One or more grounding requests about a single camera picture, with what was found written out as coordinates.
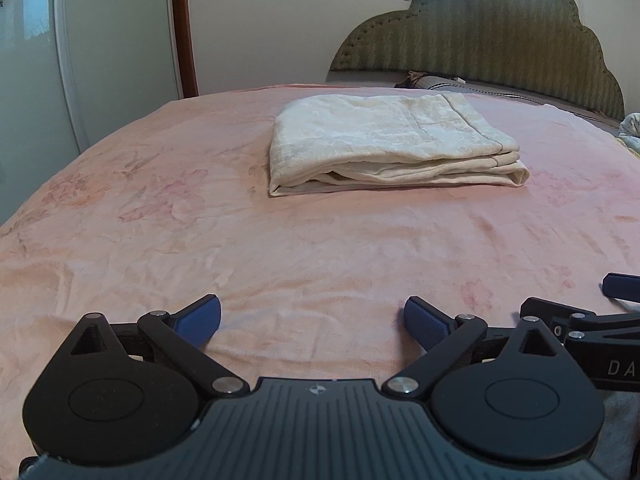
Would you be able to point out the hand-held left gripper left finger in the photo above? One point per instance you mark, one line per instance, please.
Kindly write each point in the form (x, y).
(200, 317)

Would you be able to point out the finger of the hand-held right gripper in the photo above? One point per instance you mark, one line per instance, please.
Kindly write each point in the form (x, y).
(555, 312)
(622, 286)

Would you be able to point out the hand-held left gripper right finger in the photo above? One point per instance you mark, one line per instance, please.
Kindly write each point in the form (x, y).
(425, 320)

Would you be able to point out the cream textured blanket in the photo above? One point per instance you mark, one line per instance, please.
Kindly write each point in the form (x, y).
(385, 140)

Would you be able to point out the grey cloth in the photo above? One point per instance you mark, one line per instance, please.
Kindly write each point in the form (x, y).
(617, 420)

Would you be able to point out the pink bed blanket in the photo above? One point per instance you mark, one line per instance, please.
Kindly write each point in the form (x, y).
(250, 250)

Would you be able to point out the striped pillow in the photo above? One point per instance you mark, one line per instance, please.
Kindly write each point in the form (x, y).
(435, 82)

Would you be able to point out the white glass wardrobe door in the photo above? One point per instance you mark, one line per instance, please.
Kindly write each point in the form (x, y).
(60, 85)

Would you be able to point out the green upholstered headboard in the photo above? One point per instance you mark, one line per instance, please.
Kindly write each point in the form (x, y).
(490, 35)

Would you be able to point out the brown wooden door frame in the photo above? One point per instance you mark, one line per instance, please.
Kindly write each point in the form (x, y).
(184, 30)

